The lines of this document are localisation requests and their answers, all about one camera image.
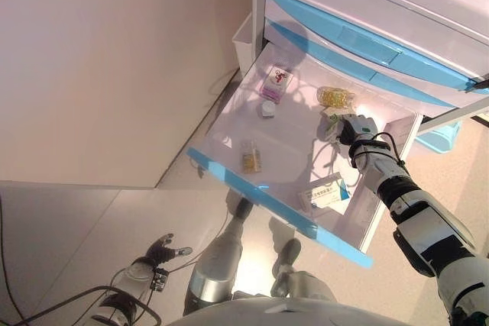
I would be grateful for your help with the small white pill bottle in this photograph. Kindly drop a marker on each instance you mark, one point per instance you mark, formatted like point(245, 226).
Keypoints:
point(267, 109)

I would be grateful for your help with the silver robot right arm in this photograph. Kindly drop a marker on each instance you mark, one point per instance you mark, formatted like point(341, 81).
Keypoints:
point(420, 207)

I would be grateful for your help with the yellow capsule blister bag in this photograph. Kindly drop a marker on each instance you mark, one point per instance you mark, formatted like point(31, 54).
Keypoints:
point(336, 97)

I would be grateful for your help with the silver robot left leg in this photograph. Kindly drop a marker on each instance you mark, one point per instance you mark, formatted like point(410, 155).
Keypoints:
point(217, 265)

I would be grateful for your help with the silver robot right leg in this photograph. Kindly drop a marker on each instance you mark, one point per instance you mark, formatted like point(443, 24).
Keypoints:
point(302, 280)

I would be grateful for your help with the blue-fronted white medicine drawer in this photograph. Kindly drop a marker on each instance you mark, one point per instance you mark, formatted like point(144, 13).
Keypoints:
point(290, 139)

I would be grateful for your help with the silver robot leg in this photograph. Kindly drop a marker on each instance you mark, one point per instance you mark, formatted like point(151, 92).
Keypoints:
point(217, 265)
point(302, 280)

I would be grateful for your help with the white open side bin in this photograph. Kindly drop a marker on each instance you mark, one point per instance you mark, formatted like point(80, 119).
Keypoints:
point(244, 51)

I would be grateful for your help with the blue and white medicine box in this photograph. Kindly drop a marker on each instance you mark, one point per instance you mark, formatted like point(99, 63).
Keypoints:
point(324, 196)

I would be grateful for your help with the small bottle of yellow capsules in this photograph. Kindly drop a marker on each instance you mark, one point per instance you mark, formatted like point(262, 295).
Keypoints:
point(251, 160)

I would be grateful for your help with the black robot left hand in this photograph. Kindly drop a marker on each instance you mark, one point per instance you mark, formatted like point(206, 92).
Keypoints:
point(160, 251)

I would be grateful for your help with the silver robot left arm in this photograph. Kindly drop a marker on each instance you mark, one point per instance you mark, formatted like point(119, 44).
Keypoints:
point(126, 288)

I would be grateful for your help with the grey robot torso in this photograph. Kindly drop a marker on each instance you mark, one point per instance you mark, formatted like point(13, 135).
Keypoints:
point(286, 312)

